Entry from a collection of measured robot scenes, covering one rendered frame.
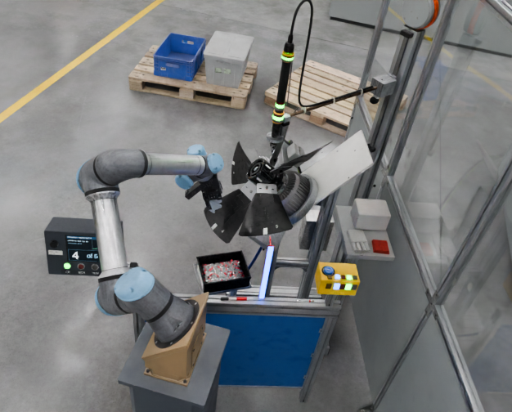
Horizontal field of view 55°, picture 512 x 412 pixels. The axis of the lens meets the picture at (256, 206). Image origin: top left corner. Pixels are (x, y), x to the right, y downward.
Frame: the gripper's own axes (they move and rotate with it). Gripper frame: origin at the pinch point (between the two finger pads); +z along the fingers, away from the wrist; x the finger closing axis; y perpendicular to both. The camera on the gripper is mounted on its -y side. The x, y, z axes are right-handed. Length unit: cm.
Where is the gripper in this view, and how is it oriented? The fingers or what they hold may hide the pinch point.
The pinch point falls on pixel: (212, 210)
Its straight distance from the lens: 224.7
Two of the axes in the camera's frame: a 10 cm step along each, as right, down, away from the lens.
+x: -0.3, -6.8, 7.4
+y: 9.8, -1.6, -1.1
